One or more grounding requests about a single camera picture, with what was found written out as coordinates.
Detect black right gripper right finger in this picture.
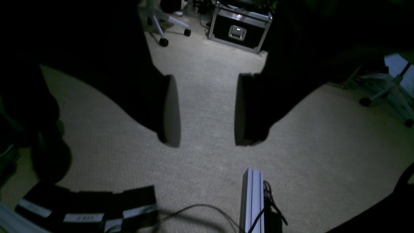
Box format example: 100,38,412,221
234,0,413,146

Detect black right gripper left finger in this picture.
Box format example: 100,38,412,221
1,0,181,148

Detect white office chair base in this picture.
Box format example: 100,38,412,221
138,0,192,47

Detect black flight case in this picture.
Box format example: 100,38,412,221
207,0,273,54

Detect aluminium extrusion bar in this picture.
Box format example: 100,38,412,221
239,167,265,233

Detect black labelled boxes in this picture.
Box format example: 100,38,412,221
15,182,158,233

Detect black floor cable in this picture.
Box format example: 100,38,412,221
155,180,288,233

